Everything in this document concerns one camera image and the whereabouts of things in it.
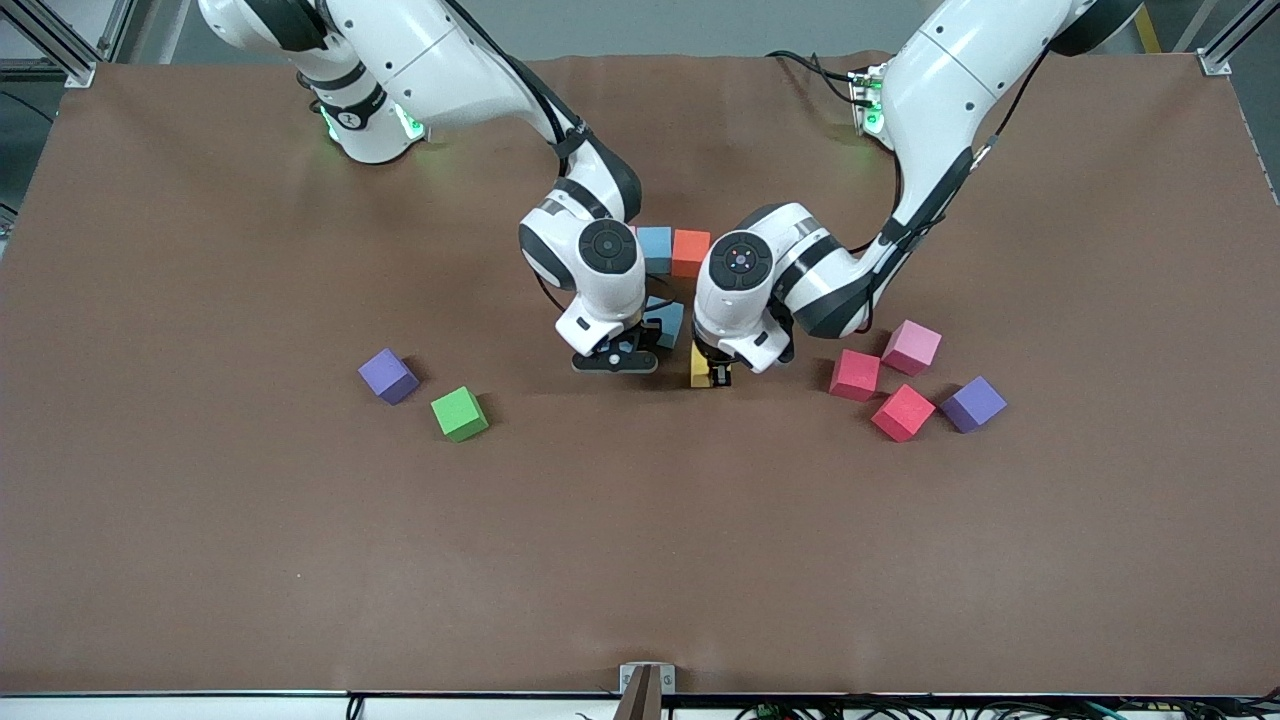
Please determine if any orange foam block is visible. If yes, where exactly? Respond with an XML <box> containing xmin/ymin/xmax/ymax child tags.
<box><xmin>671</xmin><ymin>229</ymin><xmax>713</xmax><ymax>280</ymax></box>

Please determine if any red foam block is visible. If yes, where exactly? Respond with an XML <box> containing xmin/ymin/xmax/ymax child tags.
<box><xmin>828</xmin><ymin>349</ymin><xmax>883</xmax><ymax>403</ymax></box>
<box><xmin>870</xmin><ymin>384</ymin><xmax>938</xmax><ymax>443</ymax></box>

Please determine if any green foam block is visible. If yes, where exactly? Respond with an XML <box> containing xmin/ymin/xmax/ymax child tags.
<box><xmin>430</xmin><ymin>386</ymin><xmax>491</xmax><ymax>444</ymax></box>

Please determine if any left arm base connector plate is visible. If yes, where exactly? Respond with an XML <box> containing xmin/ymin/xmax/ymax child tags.
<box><xmin>849</xmin><ymin>62</ymin><xmax>891</xmax><ymax>136</ymax></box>

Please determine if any purple foam block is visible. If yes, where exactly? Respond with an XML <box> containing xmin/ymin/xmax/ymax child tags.
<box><xmin>939</xmin><ymin>375</ymin><xmax>1009</xmax><ymax>435</ymax></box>
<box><xmin>358</xmin><ymin>348</ymin><xmax>421</xmax><ymax>406</ymax></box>

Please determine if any brown table cover sheet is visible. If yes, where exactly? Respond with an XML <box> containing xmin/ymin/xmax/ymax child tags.
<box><xmin>0</xmin><ymin>50</ymin><xmax>1280</xmax><ymax>696</ymax></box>

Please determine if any black base cable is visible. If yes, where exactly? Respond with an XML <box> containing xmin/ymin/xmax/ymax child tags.
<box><xmin>765</xmin><ymin>50</ymin><xmax>863</xmax><ymax>106</ymax></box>

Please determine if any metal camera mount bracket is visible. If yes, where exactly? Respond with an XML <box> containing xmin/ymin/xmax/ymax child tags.
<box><xmin>618</xmin><ymin>662</ymin><xmax>677</xmax><ymax>720</ymax></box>

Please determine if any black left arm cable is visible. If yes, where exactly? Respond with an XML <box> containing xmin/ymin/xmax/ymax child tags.
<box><xmin>862</xmin><ymin>45</ymin><xmax>1051</xmax><ymax>336</ymax></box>

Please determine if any aluminium frame post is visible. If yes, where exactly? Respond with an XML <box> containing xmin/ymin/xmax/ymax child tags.
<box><xmin>1197</xmin><ymin>0</ymin><xmax>1280</xmax><ymax>77</ymax></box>
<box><xmin>0</xmin><ymin>0</ymin><xmax>136</xmax><ymax>89</ymax></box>

